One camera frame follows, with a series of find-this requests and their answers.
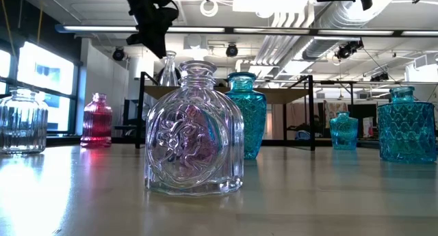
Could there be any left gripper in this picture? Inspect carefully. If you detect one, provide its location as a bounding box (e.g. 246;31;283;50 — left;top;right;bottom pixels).
121;0;179;59

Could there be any clear conical glass vase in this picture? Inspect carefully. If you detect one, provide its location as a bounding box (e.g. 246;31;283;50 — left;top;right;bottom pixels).
159;50;181;88

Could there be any pink ribbed glass vase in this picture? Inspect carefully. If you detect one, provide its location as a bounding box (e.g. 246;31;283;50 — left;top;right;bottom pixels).
80;92;113;148

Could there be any tall blue embossed glass vase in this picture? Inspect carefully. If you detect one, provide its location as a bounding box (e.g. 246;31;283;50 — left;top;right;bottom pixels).
224;71;268;161

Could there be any small blue glass vase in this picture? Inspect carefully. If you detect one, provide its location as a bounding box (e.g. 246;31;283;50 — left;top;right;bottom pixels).
328;111;359;150

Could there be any wide blue zigzag glass vase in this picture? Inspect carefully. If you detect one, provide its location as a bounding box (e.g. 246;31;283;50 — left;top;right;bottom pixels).
376;86;438;164

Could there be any clear ribbed glass jar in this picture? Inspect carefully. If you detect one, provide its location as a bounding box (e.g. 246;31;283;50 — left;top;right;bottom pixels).
0;87;49;155

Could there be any black round ceiling spotlight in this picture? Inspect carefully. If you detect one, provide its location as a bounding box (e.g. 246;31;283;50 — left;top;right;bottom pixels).
224;43;240;58
112;47;126;62

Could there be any linear ceiling light bar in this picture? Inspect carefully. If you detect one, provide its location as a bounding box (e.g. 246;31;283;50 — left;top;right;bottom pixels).
54;23;438;38

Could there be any black track spotlight cluster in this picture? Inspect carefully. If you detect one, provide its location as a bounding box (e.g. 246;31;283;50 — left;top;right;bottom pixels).
334;39;365;61

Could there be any white ceiling conduit bundle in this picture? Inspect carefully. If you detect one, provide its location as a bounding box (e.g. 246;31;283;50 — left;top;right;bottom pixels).
253;10;318;68

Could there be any window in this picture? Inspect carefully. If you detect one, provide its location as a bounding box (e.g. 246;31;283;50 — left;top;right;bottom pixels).
0;40;81;136

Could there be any clear embossed glass bottle vase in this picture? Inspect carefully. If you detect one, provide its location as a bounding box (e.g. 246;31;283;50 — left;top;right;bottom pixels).
143;60;246;197

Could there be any silver ventilation duct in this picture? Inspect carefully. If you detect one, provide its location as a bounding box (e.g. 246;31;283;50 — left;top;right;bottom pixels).
300;0;400;61

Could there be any white cable coil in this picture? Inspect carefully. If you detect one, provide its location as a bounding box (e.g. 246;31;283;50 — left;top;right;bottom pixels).
199;0;220;18

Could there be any wooden shelf black metal frame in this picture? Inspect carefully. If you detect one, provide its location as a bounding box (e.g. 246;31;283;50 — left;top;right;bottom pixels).
135;70;316;152

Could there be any black aluminium cross rail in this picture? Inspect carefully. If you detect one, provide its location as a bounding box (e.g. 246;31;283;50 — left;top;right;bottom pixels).
46;135;381;150

